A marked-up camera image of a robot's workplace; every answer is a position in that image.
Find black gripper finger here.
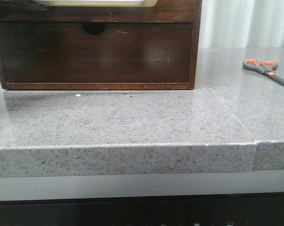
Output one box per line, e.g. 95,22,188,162
0,0,47,10

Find wooden drawer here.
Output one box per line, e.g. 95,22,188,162
0,0,202,23
0,22,192,82

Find grey orange scissors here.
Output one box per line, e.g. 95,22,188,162
243,59,284,86

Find dark wooden drawer cabinet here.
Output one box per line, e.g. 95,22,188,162
0,0,201,90

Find black appliance control panel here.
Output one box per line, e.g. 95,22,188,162
0,193,284,226

